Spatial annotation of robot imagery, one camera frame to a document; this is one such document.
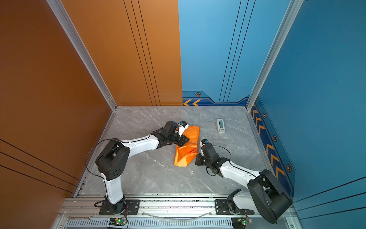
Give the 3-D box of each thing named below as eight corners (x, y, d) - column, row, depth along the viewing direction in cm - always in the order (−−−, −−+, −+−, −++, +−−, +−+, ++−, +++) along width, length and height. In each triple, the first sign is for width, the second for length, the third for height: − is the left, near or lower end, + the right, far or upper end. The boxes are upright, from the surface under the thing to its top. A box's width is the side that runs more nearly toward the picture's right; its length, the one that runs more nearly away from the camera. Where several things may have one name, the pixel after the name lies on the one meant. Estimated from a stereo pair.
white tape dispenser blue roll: (218, 134, 105) (219, 130, 101) (216, 122, 112) (217, 119, 108) (224, 134, 105) (225, 130, 101) (222, 122, 112) (223, 119, 108)
